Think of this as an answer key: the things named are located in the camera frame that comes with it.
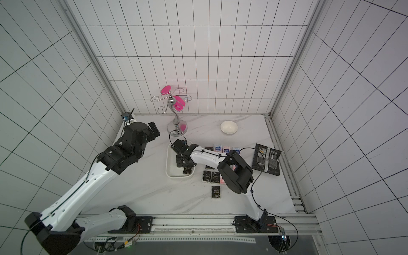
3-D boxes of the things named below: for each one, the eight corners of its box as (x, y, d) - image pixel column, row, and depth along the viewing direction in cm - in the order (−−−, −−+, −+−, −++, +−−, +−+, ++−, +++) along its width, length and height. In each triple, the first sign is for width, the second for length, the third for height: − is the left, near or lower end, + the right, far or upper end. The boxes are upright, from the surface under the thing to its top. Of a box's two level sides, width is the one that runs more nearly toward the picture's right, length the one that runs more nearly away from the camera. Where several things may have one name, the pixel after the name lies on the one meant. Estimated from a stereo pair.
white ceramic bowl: (220, 136, 108) (221, 131, 104) (220, 125, 115) (220, 120, 111) (237, 136, 108) (238, 131, 104) (235, 125, 115) (236, 120, 111)
